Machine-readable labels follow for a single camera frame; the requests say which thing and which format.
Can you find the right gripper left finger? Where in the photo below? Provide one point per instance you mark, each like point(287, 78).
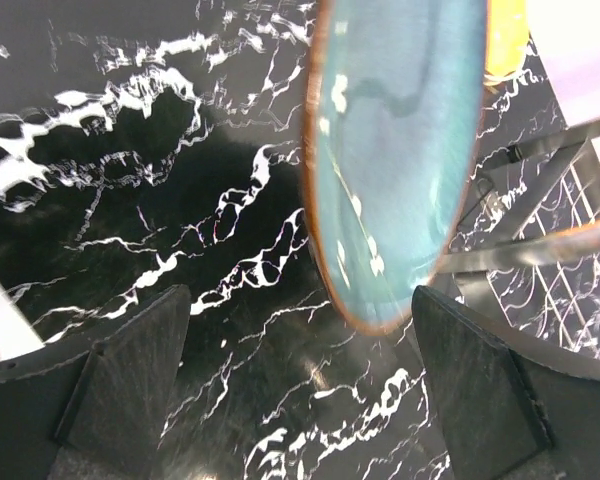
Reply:
point(94, 405)

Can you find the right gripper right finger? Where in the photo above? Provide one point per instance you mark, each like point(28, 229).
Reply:
point(510, 406)

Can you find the teal plate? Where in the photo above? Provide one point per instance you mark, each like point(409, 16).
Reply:
point(392, 111)

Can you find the orange dotted scalloped plate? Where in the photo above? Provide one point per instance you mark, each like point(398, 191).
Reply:
point(507, 38)

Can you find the steel dish rack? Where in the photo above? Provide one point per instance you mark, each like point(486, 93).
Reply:
point(527, 249)

